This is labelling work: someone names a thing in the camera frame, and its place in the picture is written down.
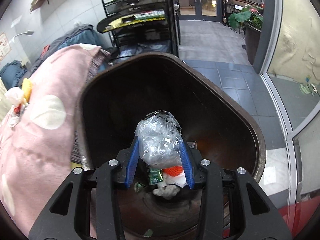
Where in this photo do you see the dark brown trash bin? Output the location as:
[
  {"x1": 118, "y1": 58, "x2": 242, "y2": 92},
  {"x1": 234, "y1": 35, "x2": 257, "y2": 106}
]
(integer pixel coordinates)
[{"x1": 76, "y1": 53, "x2": 266, "y2": 239}]

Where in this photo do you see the yellow foam fruit net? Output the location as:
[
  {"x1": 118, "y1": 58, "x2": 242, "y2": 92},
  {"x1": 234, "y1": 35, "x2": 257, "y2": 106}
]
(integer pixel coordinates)
[{"x1": 22, "y1": 78, "x2": 33, "y2": 105}]

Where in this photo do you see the white crumpled tissue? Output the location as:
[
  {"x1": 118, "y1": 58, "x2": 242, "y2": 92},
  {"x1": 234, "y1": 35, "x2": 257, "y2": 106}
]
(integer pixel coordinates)
[{"x1": 152, "y1": 184, "x2": 181, "y2": 199}]

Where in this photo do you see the white face mask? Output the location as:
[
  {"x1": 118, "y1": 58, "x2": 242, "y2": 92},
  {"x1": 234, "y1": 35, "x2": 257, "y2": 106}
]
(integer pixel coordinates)
[{"x1": 165, "y1": 173, "x2": 188, "y2": 188}]

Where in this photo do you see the orange foam fruit net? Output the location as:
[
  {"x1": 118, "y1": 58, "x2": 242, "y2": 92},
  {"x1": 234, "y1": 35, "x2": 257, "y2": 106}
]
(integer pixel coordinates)
[{"x1": 162, "y1": 166, "x2": 183, "y2": 177}]

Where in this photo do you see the black rolling utility cart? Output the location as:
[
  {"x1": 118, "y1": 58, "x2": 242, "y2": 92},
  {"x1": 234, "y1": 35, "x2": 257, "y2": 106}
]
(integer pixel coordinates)
[{"x1": 97, "y1": 0, "x2": 180, "y2": 62}]

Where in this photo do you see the dark blue massage bed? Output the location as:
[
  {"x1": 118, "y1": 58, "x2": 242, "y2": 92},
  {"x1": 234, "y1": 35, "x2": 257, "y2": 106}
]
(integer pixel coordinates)
[{"x1": 30, "y1": 24, "x2": 104, "y2": 74}]

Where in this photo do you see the clear plastic bag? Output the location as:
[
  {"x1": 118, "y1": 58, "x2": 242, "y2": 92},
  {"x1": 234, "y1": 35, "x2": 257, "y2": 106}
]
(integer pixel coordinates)
[{"x1": 135, "y1": 110, "x2": 183, "y2": 169}]

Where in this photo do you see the potted green plant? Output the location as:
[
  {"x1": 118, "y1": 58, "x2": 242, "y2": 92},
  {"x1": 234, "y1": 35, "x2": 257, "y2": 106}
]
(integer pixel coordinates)
[{"x1": 228, "y1": 5, "x2": 264, "y2": 65}]

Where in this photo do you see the pink polka dot bedspread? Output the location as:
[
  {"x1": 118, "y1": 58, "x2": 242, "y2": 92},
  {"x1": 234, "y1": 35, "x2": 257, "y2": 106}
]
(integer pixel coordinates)
[{"x1": 1, "y1": 43, "x2": 107, "y2": 236}]

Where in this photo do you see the wall poster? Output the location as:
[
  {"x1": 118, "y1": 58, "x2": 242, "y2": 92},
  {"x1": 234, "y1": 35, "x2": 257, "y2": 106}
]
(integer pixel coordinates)
[{"x1": 0, "y1": 33, "x2": 11, "y2": 61}]

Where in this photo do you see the white floor lamp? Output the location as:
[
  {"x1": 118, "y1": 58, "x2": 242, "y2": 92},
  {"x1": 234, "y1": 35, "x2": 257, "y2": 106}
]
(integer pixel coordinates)
[{"x1": 9, "y1": 30, "x2": 34, "y2": 43}]

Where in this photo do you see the green white carton box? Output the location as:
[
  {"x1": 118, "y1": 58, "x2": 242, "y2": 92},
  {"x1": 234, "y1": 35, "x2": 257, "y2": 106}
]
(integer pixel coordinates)
[{"x1": 149, "y1": 168, "x2": 163, "y2": 185}]

